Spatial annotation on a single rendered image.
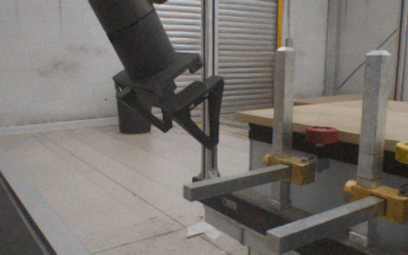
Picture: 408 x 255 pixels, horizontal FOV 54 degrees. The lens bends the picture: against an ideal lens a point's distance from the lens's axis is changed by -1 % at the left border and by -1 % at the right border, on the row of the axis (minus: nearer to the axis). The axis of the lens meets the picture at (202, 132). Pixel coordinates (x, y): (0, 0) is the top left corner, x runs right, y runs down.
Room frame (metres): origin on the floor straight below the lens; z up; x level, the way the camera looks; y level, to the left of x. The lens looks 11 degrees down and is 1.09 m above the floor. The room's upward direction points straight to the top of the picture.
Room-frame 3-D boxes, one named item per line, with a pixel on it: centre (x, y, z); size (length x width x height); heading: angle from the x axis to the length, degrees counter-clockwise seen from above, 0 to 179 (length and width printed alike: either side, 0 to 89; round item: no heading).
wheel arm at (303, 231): (0.71, -0.29, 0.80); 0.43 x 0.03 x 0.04; 125
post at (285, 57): (1.00, -0.20, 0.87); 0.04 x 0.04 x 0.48; 35
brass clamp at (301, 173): (0.99, -0.21, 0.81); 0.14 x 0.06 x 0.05; 35
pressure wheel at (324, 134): (1.03, -0.31, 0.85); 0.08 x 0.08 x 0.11
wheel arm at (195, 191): (0.92, -0.15, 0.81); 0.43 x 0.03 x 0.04; 125
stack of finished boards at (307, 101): (7.63, -2.63, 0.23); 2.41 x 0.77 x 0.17; 126
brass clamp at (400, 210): (0.78, -0.36, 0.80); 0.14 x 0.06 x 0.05; 35
